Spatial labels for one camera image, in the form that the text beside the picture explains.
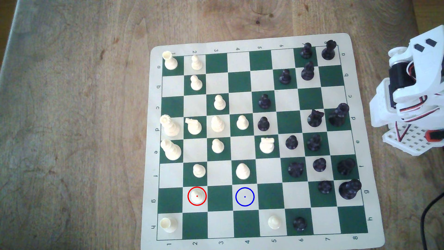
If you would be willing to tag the white pawn chess piece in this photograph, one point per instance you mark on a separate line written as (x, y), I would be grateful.
(242, 123)
(274, 223)
(199, 171)
(219, 103)
(217, 147)
(196, 193)
(196, 84)
(196, 63)

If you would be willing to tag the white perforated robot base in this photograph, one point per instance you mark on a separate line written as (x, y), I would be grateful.
(412, 139)

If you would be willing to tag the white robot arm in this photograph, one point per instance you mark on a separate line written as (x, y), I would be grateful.
(426, 69)

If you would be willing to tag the white bishop chess piece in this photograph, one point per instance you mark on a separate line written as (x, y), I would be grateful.
(242, 172)
(217, 125)

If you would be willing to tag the white knight chess piece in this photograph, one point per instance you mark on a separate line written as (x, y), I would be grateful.
(194, 127)
(267, 145)

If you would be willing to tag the black pawn chess piece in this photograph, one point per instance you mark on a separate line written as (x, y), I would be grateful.
(325, 187)
(264, 102)
(285, 78)
(299, 224)
(263, 124)
(291, 142)
(306, 52)
(319, 165)

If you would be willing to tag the green white chess board mat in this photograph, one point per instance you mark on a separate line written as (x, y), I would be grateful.
(239, 83)

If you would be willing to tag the white queen chess piece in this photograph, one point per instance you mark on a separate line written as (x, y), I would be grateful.
(170, 127)

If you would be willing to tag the white king chess piece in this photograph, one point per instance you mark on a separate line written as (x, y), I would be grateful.
(171, 151)

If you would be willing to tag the white rook chess piece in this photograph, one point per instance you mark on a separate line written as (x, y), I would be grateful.
(170, 61)
(168, 225)

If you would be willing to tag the black rook chess piece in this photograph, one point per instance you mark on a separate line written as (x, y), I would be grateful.
(328, 52)
(296, 169)

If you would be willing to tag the black knight chess piece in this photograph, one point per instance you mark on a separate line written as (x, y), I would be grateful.
(346, 167)
(315, 119)

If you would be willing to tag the black bishop chess piece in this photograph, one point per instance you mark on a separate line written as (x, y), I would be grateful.
(314, 143)
(307, 72)

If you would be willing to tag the black queen chess piece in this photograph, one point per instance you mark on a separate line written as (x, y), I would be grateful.
(337, 117)

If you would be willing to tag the black king chess piece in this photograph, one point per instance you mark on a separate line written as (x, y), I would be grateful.
(349, 190)

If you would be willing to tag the red black clamp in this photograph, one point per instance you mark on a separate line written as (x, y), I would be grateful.
(433, 135)

